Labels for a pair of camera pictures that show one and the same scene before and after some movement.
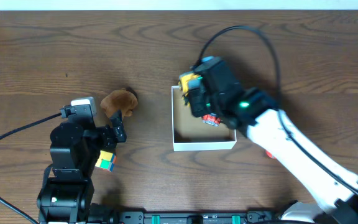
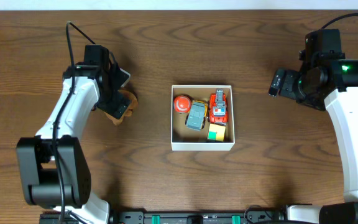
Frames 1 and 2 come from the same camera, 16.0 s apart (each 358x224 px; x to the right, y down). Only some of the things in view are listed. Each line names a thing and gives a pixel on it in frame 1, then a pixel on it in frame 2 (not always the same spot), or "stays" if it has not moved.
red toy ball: x=268 y=154 -> x=182 y=104
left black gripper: x=112 y=135 -> x=117 y=106
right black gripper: x=198 y=95 -> x=288 y=86
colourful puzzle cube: x=106 y=160 -> x=216 y=132
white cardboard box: x=191 y=134 stays
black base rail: x=252 y=216 stays
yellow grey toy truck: x=189 y=81 -> x=196 y=117
